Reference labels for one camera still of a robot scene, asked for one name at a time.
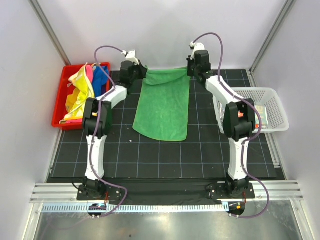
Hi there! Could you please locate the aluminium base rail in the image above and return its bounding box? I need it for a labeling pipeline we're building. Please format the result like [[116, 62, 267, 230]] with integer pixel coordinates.
[[31, 180, 303, 202]]

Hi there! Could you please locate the yellow towel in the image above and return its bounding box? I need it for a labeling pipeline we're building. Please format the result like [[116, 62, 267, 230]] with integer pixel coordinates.
[[63, 64, 97, 121]]

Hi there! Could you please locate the aluminium frame post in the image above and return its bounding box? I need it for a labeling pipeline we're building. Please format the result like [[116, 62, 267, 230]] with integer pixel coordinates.
[[249, 0, 296, 75], [29, 0, 71, 66]]

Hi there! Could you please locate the right aluminium frame post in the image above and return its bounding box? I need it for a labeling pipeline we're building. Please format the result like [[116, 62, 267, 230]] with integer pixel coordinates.
[[249, 0, 296, 75]]

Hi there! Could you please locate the red plastic bin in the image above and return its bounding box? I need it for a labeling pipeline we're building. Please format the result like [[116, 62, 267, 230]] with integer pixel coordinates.
[[51, 62, 112, 131]]

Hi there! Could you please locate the black grid mat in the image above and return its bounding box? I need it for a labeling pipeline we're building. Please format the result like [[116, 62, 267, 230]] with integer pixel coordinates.
[[47, 69, 285, 183]]

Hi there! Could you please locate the left aluminium frame post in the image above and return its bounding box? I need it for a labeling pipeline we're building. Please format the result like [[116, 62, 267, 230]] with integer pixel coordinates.
[[29, 0, 71, 66]]

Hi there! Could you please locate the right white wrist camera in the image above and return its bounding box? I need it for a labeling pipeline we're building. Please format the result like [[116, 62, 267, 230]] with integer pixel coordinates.
[[189, 42, 206, 55]]

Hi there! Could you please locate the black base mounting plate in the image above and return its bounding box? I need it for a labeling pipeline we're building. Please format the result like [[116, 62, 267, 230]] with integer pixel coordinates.
[[76, 178, 255, 206]]

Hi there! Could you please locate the slotted white cable duct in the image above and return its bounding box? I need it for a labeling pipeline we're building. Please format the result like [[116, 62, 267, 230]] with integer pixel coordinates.
[[41, 202, 229, 214]]

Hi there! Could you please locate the green towel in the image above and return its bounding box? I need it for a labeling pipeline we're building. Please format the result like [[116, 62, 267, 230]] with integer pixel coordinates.
[[132, 67, 191, 142]]

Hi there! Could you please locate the white perforated plastic basket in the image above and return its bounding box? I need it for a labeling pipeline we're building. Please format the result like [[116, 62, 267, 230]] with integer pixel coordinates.
[[207, 85, 290, 139]]

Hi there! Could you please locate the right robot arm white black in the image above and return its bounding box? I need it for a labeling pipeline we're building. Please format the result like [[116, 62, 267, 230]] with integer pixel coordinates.
[[187, 47, 257, 198]]

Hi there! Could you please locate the rabbit print towel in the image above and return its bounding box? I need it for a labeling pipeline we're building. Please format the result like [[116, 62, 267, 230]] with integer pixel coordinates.
[[216, 101, 269, 131]]

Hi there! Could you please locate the blue towel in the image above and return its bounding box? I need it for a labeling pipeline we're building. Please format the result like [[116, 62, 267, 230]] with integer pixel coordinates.
[[91, 65, 109, 98]]

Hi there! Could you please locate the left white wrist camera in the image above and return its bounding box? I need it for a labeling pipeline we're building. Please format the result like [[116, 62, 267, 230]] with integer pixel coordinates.
[[121, 50, 140, 65]]

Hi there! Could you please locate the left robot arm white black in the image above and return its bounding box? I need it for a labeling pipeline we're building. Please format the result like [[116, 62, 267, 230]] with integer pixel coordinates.
[[77, 60, 148, 200]]

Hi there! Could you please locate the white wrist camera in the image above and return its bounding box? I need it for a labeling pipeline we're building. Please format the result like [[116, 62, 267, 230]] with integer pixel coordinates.
[[189, 42, 206, 55], [121, 50, 140, 65]]

